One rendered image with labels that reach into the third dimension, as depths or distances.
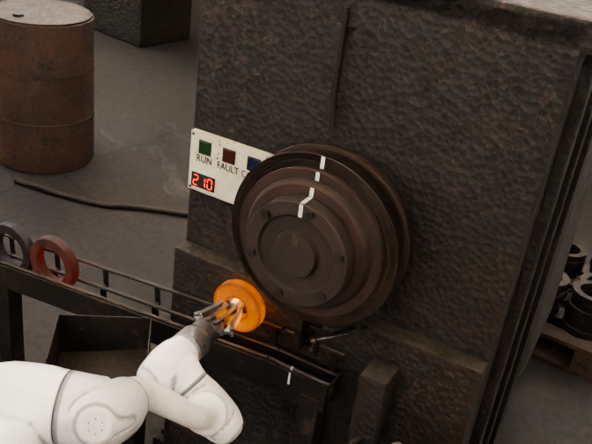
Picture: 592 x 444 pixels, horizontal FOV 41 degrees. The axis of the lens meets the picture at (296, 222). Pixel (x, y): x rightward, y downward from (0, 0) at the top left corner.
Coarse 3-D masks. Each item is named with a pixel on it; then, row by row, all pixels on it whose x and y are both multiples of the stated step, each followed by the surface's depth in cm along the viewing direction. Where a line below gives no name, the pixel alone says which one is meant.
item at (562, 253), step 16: (576, 192) 248; (576, 208) 267; (576, 224) 293; (560, 240) 260; (560, 256) 276; (560, 272) 303; (544, 288) 272; (544, 304) 283; (544, 320) 313; (528, 352) 294
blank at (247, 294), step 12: (228, 288) 218; (240, 288) 216; (252, 288) 217; (216, 300) 223; (240, 300) 218; (252, 300) 216; (252, 312) 217; (264, 312) 219; (228, 324) 224; (240, 324) 222; (252, 324) 219
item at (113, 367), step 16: (64, 320) 224; (80, 320) 225; (96, 320) 225; (112, 320) 226; (128, 320) 227; (144, 320) 227; (64, 336) 227; (80, 336) 227; (96, 336) 228; (112, 336) 229; (128, 336) 229; (144, 336) 230; (48, 352) 208; (64, 352) 229; (80, 352) 229; (96, 352) 230; (112, 352) 230; (128, 352) 230; (144, 352) 231; (80, 368) 223; (96, 368) 223; (112, 368) 224; (128, 368) 224
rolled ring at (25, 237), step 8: (0, 224) 259; (8, 224) 258; (16, 224) 259; (0, 232) 260; (8, 232) 258; (16, 232) 256; (24, 232) 258; (0, 240) 265; (24, 240) 256; (32, 240) 258; (0, 248) 265; (24, 248) 257; (0, 256) 265; (8, 256) 267; (24, 256) 258; (16, 264) 265; (24, 264) 260; (24, 272) 261
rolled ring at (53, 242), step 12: (36, 240) 253; (48, 240) 249; (60, 240) 250; (36, 252) 255; (60, 252) 249; (72, 252) 250; (36, 264) 257; (72, 264) 249; (48, 276) 258; (72, 276) 250
